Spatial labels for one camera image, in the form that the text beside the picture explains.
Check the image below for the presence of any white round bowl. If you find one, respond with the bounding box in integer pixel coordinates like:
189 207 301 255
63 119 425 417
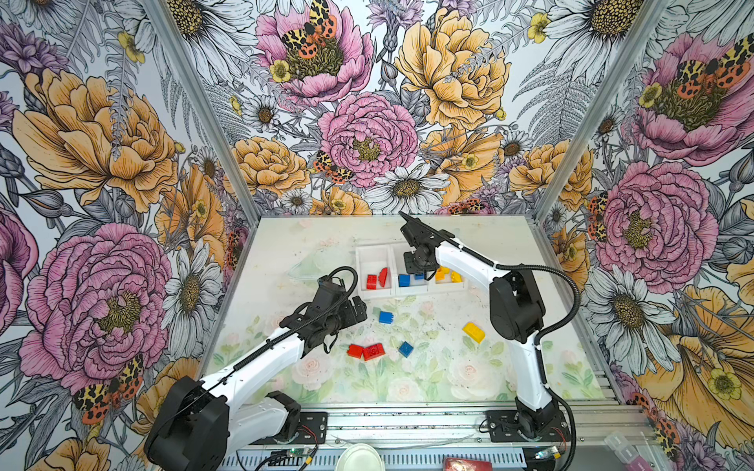
335 444 386 471

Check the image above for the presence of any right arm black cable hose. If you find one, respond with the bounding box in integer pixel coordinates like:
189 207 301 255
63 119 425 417
399 210 582 471

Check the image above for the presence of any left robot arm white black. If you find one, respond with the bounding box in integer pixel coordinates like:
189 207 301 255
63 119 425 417
143 266 367 470

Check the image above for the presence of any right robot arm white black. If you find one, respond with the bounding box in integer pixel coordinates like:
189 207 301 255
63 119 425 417
400 212 559 440

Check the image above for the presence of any white three-compartment container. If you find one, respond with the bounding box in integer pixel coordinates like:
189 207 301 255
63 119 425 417
355 243 467 299

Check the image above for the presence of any red lego brick long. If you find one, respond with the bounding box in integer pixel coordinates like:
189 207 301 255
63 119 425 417
378 267 389 288

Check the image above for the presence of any aluminium frame rail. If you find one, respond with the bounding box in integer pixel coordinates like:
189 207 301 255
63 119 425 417
300 402 657 449

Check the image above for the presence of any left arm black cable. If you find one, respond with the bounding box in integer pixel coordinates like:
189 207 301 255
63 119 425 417
152 266 359 425

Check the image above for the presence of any red box at bottom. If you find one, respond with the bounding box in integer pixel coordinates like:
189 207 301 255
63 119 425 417
444 457 493 471

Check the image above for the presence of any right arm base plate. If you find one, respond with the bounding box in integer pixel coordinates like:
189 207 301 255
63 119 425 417
482 409 573 443

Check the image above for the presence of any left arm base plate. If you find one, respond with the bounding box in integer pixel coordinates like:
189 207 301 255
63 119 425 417
253 411 329 445

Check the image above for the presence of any clear plastic container corner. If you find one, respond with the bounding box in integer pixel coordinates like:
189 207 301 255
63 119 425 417
604 433 653 471

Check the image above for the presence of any red lego brick small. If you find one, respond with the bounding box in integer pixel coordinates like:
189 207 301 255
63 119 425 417
347 343 364 359

